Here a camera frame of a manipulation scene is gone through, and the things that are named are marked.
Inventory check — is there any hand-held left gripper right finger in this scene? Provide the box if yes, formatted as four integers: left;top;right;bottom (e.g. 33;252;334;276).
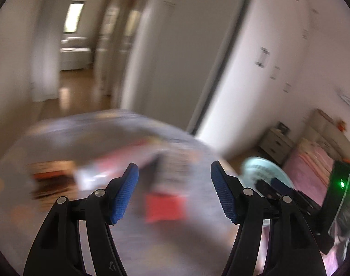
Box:
211;161;329;276

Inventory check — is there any dark picture frame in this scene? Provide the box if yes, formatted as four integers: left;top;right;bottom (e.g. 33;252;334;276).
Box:
274;121;289;134

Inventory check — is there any window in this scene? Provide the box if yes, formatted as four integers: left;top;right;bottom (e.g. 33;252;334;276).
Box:
64;2;85;34

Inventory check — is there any white wardrobe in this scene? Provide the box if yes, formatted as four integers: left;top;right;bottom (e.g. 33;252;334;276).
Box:
196;0;339;156

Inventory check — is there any beige padded headboard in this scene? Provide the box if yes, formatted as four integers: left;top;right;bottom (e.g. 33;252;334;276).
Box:
303;109;350;156

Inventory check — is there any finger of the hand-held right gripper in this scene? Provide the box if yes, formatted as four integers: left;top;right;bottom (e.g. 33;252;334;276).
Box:
256;180;281;199
271;178;298;196

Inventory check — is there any person's right forearm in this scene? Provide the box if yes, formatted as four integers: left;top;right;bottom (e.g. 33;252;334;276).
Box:
332;198;350;266

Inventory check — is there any beige nightstand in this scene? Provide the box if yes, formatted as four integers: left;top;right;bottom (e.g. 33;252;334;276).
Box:
260;128;295;165

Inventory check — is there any white sofa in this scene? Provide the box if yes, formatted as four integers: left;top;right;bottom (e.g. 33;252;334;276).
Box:
60;36;94;71

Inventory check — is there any red packet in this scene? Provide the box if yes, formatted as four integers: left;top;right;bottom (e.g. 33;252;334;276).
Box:
145;193;187;224

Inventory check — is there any pink and white packet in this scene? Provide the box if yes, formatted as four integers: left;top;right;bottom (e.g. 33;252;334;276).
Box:
74;149;164;192

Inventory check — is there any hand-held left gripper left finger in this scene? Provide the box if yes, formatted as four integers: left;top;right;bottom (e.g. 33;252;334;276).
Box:
22;162;140;276

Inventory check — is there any white room door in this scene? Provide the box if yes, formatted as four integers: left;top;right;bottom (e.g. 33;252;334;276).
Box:
119;0;257;134

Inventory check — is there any bed with pink blanket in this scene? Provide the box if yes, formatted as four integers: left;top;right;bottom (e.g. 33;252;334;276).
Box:
260;138;350;276

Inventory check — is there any colourful printed card box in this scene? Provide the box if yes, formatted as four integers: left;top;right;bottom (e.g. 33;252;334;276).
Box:
150;151;193;196

